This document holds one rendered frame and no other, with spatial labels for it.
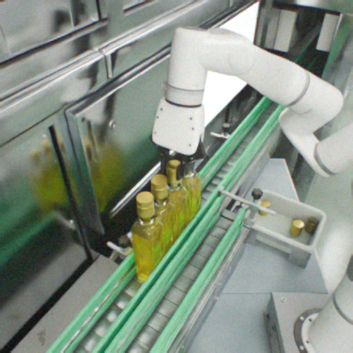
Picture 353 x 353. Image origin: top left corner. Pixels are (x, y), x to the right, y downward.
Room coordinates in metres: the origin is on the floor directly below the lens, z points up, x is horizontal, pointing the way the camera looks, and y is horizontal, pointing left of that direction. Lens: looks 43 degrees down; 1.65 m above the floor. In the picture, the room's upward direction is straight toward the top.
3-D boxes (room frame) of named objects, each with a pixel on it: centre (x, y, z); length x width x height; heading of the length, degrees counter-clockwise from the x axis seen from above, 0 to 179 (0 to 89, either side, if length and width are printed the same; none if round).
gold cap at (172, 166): (0.57, 0.01, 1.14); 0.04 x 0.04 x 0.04
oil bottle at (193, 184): (0.62, -0.03, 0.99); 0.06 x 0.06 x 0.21; 58
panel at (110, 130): (0.91, -0.04, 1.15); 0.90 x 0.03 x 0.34; 148
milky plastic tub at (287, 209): (0.70, -0.34, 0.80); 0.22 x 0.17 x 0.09; 58
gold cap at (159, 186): (0.53, 0.04, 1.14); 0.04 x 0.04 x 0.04
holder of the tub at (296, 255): (0.72, -0.31, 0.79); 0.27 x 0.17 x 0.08; 58
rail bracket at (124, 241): (0.50, 0.14, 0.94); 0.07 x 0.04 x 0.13; 58
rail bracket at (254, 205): (0.66, -0.19, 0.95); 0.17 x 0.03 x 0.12; 58
